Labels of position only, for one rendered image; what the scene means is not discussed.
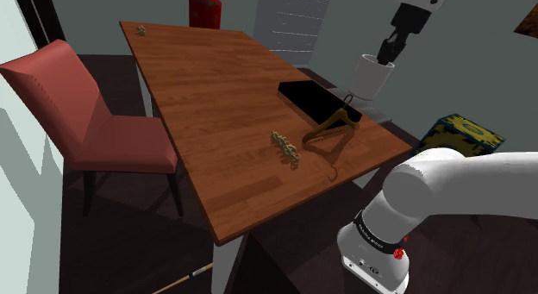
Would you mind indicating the black flat box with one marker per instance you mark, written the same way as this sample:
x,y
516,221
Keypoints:
x,y
313,99

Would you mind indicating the red upholstered chair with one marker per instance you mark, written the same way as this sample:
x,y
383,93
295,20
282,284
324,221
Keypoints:
x,y
84,116

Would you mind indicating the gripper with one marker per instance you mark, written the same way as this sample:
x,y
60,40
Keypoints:
x,y
410,19

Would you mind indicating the wooden table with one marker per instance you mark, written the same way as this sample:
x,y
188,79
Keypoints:
x,y
218,108

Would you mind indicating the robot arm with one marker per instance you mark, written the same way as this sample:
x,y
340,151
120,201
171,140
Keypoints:
x,y
445,184

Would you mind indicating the wooden clothes hanger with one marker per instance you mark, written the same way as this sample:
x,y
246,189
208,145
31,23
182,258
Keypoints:
x,y
332,121

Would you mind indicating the yellow and blue box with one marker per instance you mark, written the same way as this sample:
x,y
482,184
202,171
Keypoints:
x,y
460,135

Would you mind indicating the large olive lizard figure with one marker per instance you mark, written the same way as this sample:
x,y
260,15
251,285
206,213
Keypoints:
x,y
286,147

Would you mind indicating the white chest of drawers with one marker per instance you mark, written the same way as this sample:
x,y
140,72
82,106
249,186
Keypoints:
x,y
292,24

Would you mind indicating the red cylinder tank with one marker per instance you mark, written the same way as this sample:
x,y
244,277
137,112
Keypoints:
x,y
205,9

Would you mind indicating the white plant pot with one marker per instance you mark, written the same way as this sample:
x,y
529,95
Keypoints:
x,y
370,78

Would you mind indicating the wooden stick with white band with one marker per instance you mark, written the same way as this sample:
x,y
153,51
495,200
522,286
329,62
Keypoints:
x,y
185,277

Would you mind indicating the small olive figure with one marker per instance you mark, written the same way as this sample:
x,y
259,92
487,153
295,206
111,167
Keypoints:
x,y
141,30

